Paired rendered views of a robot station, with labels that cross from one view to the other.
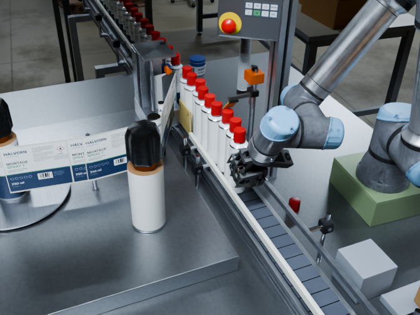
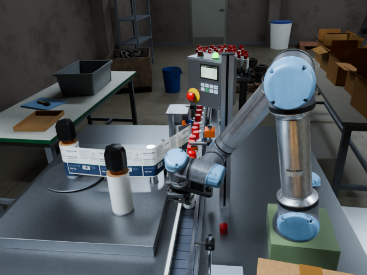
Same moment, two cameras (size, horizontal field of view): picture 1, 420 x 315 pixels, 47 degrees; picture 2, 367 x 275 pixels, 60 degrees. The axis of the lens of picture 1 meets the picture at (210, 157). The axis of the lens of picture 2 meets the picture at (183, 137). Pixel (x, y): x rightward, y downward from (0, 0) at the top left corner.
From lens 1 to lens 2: 0.65 m
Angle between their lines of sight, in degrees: 28
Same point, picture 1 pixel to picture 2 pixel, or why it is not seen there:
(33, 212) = (73, 186)
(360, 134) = (320, 196)
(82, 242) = (82, 208)
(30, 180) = (78, 168)
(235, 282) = (145, 263)
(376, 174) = not seen: hidden behind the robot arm
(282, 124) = (172, 160)
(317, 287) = not seen: outside the picture
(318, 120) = (204, 163)
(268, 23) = (213, 97)
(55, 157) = (90, 158)
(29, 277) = (43, 217)
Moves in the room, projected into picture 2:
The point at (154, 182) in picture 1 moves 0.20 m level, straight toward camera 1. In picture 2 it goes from (117, 183) to (84, 215)
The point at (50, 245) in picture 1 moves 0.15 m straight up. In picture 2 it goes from (66, 205) to (59, 176)
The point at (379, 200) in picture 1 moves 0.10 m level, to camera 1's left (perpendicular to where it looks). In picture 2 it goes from (275, 243) to (247, 233)
